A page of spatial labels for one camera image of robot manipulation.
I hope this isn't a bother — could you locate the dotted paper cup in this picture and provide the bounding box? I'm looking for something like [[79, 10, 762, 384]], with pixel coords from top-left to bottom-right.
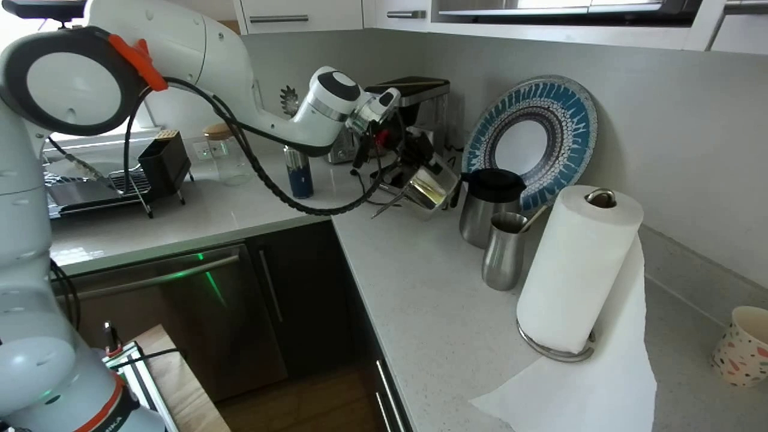
[[711, 305, 768, 390]]

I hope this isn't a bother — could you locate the black box with wooden top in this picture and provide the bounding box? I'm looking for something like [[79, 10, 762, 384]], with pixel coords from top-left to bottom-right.
[[137, 127, 195, 200]]

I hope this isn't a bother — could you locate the narrow white upper cabinet door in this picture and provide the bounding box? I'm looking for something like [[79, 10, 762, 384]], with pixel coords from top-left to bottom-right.
[[360, 0, 435, 32]]

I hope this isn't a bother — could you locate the dark dishwasher front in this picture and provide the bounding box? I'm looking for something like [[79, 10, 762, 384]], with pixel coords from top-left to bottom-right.
[[57, 242, 288, 403]]

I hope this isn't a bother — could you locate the white paper towel roll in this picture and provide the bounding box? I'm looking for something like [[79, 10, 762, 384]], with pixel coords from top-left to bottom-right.
[[469, 181, 660, 432]]

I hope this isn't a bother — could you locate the small steel milk jug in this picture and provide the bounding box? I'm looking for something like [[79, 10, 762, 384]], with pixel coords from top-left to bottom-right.
[[481, 209, 547, 292]]

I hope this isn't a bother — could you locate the steel carafe with black lid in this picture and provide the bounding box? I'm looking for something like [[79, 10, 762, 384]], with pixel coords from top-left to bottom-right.
[[457, 164, 530, 251]]

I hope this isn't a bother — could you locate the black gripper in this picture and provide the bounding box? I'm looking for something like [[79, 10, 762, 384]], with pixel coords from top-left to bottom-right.
[[363, 106, 443, 185]]

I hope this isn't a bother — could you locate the steel and black coffee maker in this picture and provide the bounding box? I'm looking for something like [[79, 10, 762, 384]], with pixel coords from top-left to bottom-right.
[[350, 74, 457, 158]]

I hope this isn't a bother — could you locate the glass jar with cork lid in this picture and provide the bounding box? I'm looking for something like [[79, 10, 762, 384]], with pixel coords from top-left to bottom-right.
[[198, 119, 243, 185]]

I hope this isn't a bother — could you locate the wooden board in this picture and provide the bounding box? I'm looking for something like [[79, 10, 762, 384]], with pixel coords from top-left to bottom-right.
[[102, 322, 233, 432]]

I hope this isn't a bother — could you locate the steel saucepan with wire handle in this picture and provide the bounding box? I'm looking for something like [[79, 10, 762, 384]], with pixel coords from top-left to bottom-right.
[[371, 150, 464, 221]]

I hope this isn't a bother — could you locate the dark drawer front with handles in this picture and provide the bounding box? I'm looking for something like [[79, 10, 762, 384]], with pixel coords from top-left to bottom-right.
[[360, 334, 415, 432]]

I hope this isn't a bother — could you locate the dark lower cabinet door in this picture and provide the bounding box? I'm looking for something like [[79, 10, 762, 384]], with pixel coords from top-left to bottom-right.
[[246, 221, 372, 378]]

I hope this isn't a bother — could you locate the built-in range hood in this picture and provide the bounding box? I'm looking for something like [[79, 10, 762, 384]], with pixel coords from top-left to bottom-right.
[[431, 0, 728, 53]]

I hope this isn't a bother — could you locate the blue patterned decorative plate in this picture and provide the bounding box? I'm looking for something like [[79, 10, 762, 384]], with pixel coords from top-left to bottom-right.
[[461, 74, 601, 221]]

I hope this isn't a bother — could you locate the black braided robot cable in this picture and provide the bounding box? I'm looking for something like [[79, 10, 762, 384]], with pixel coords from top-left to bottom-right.
[[43, 74, 403, 221]]

